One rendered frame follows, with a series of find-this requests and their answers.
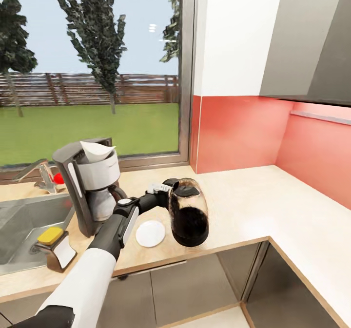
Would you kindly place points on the fixed window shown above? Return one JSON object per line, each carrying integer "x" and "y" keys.
{"x": 78, "y": 69}

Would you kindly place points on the saucer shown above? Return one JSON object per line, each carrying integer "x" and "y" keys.
{"x": 150, "y": 233}

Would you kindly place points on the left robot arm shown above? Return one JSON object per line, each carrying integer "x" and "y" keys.
{"x": 77, "y": 301}

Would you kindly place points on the paper coffee filter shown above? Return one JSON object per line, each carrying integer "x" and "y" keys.
{"x": 95, "y": 152}

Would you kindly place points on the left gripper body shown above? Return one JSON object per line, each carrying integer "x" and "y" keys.
{"x": 156, "y": 199}

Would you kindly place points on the electric kettle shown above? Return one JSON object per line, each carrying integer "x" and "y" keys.
{"x": 188, "y": 212}

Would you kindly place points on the drop in sink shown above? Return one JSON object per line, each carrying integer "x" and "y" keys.
{"x": 23, "y": 221}

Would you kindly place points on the coffee maker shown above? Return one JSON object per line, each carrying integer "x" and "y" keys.
{"x": 93, "y": 188}

